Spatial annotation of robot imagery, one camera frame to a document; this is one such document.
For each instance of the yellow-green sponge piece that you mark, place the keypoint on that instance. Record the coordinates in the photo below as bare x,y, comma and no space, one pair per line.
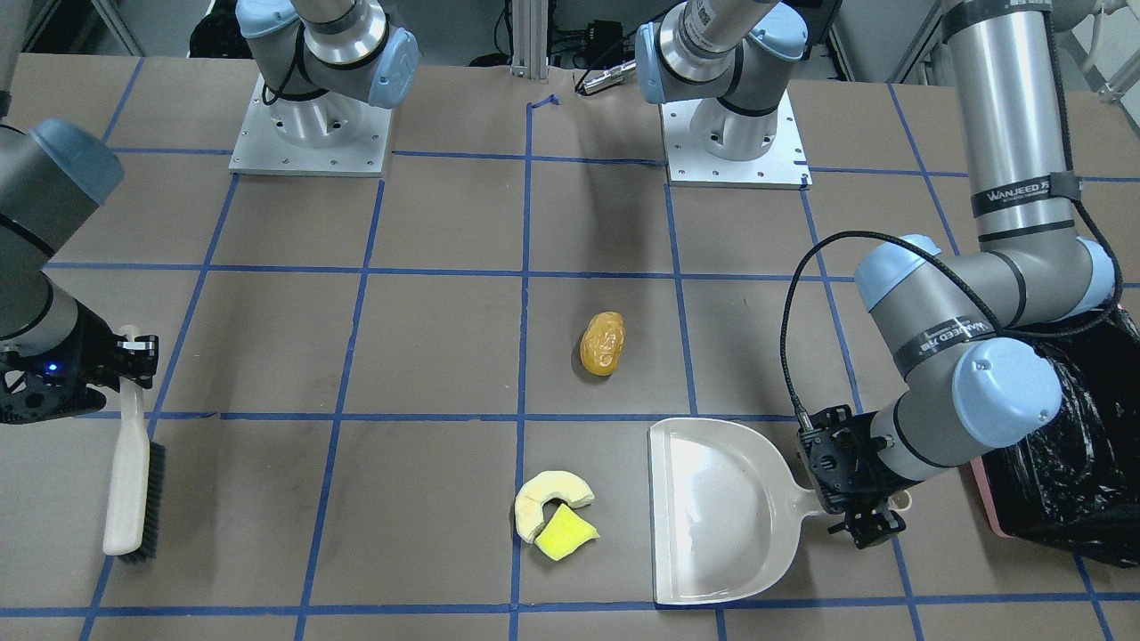
564,534

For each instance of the silver connector plug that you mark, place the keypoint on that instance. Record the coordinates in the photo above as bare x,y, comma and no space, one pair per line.
595,81

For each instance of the bin with black bag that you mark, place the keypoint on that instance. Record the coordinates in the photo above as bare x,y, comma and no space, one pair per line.
1074,483

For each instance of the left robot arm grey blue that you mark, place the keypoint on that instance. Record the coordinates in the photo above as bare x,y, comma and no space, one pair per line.
960,328

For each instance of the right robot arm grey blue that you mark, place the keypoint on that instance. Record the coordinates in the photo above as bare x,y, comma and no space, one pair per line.
331,74

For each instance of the pale curved fruit peel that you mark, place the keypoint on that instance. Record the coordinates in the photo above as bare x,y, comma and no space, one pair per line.
528,507

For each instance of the aluminium frame post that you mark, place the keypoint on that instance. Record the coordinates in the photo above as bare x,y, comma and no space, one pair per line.
529,39

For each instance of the cream plastic dustpan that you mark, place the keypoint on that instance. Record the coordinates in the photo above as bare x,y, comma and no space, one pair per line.
735,516

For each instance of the cream hand brush black bristles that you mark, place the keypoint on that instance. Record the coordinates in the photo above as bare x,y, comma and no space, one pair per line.
138,470

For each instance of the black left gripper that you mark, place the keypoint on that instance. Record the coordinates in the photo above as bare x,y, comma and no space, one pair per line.
862,523

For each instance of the yellow-brown toy potato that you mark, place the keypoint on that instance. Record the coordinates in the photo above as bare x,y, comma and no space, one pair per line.
602,342

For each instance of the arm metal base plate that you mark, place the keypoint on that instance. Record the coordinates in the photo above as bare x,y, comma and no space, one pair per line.
708,146
330,136

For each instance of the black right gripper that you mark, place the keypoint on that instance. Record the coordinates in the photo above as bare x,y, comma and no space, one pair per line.
87,345

